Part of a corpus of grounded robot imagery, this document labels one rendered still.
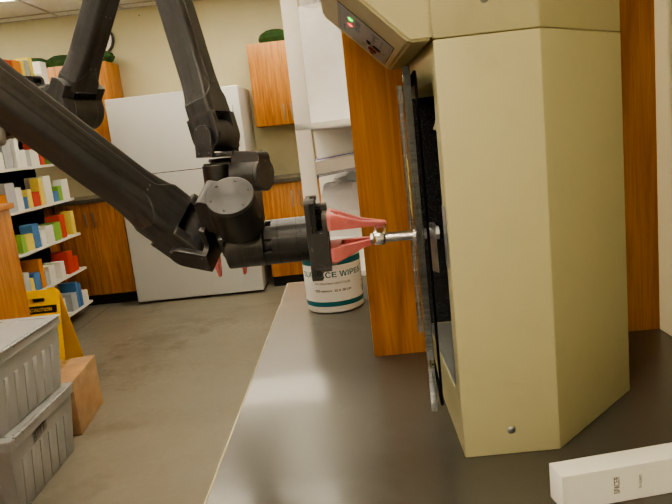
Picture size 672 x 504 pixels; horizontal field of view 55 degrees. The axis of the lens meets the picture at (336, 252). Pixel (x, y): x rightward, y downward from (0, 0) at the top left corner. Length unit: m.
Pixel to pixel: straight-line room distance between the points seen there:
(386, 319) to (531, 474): 0.44
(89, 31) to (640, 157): 1.01
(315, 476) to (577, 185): 0.45
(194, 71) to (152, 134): 4.64
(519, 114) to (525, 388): 0.31
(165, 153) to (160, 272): 1.05
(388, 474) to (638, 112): 0.71
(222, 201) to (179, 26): 0.52
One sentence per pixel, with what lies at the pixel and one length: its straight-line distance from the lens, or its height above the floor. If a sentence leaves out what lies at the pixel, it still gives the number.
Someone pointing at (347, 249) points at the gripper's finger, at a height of 1.18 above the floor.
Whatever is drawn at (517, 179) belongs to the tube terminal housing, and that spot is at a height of 1.26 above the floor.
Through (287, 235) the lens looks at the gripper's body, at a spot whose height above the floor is 1.21.
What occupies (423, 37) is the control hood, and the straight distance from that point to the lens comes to 0.71.
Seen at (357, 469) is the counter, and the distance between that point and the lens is 0.80.
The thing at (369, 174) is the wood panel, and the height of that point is 1.25.
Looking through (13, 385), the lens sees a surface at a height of 0.49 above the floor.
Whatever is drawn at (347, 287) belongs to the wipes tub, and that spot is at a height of 0.99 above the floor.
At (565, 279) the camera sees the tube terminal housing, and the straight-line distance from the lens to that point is 0.78.
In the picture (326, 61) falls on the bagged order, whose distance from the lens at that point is 2.13.
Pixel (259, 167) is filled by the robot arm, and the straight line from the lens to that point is 1.11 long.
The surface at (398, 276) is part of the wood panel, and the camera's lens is 1.10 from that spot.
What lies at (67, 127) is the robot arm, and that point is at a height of 1.37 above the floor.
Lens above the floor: 1.33
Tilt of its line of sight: 11 degrees down
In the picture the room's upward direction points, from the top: 6 degrees counter-clockwise
